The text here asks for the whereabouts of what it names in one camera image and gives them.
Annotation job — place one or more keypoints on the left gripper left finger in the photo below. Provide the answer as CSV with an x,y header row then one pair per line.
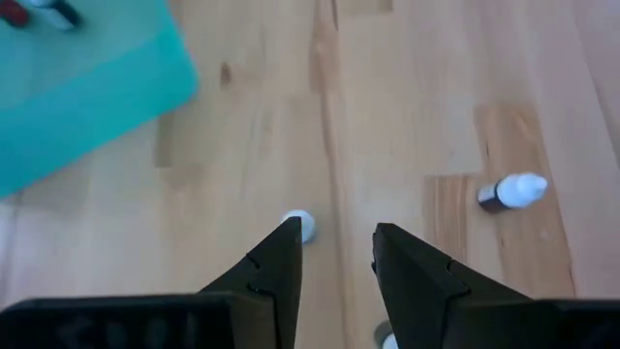
x,y
266,300

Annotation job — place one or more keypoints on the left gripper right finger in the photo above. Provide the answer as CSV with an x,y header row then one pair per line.
x,y
416,300

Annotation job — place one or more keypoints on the small black bottle white cap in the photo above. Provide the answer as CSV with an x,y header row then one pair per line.
x,y
385,339

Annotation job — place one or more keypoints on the small dark bottle white cap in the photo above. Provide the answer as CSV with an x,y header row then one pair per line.
x,y
307,225

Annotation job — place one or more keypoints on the small red label bottle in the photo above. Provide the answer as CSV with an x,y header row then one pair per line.
x,y
513,191

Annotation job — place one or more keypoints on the green translucent plastic tray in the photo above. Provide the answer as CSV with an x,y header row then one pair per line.
x,y
72,97

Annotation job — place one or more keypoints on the small green label bottle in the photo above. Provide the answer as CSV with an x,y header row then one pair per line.
x,y
53,12

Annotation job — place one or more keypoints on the small dark red bottle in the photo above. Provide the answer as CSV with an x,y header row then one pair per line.
x,y
12,12

